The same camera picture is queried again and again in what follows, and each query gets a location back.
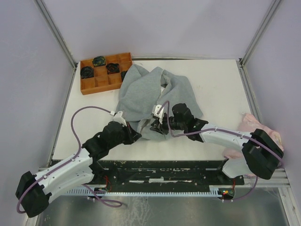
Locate aluminium front rail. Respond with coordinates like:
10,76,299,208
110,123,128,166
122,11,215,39
32,164,290,189

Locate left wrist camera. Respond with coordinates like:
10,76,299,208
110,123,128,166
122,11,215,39
110,111,127,126

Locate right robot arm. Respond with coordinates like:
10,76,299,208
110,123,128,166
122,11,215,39
151,101,284,184

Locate grey zip jacket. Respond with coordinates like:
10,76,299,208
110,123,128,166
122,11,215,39
116,64,203,141

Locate dark rolled sock top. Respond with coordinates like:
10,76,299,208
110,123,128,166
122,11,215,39
92,56,106,67

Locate right aluminium frame post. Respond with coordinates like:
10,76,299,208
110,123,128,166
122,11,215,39
239,0,285,69

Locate dark rolled sock right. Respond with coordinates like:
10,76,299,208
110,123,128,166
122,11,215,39
120,71,127,81

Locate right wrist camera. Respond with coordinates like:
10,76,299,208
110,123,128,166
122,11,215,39
152,105,164,121

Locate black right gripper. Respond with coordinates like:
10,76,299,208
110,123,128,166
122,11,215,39
150,113,185,136

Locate dark rolled sock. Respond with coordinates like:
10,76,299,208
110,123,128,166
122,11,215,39
92,56,106,67
106,63,120,74
80,66,94,79
120,71,127,81

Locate pink cloth bag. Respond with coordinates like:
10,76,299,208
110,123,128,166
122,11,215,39
222,113,285,177

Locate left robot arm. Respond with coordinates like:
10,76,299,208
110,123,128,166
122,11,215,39
16,121,142,218

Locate aluminium frame post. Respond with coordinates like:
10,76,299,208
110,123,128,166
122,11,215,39
35,0,78,69
239,0,285,69

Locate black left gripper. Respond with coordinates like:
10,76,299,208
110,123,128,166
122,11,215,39
109,121,141,149

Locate dark rolled sock left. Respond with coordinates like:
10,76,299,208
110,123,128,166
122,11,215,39
80,66,94,79

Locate left aluminium frame post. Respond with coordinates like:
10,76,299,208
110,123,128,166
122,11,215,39
35,0,78,69

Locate dark rolled sock middle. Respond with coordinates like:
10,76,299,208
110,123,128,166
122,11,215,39
106,63,120,74

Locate wooden compartment tray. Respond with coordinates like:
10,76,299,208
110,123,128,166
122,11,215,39
79,52,133,95

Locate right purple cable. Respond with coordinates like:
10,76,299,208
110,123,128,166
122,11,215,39
157,100,284,202

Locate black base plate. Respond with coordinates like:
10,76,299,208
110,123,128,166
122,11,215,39
89,160,244,193

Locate light blue cable duct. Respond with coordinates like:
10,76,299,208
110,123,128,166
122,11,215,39
63,185,224,196

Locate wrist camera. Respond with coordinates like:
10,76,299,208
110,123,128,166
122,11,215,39
110,111,127,126
152,105,164,121

